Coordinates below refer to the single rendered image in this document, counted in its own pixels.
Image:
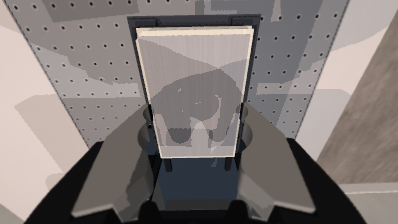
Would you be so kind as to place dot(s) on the cream well plate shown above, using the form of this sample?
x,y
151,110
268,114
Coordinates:
x,y
187,31

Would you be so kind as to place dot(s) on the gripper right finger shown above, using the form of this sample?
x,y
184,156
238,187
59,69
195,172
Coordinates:
x,y
282,184

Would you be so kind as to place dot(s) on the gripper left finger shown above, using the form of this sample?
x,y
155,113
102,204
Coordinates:
x,y
108,184

